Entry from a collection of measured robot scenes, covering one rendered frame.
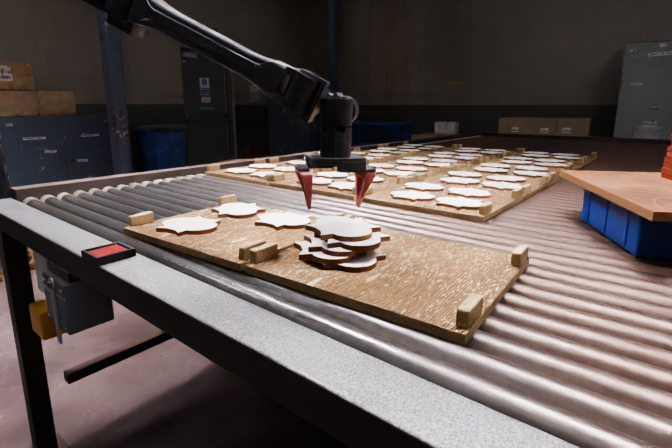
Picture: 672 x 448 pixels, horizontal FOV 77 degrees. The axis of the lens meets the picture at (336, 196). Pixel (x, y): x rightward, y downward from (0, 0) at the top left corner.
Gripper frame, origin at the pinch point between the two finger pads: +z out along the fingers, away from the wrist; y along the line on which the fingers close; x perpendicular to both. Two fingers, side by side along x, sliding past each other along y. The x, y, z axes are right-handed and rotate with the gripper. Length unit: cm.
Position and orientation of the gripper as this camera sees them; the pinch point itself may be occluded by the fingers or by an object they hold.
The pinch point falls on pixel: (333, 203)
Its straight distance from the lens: 80.7
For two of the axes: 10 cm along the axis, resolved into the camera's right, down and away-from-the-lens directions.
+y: -9.6, 0.4, -2.9
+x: 2.9, 2.3, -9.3
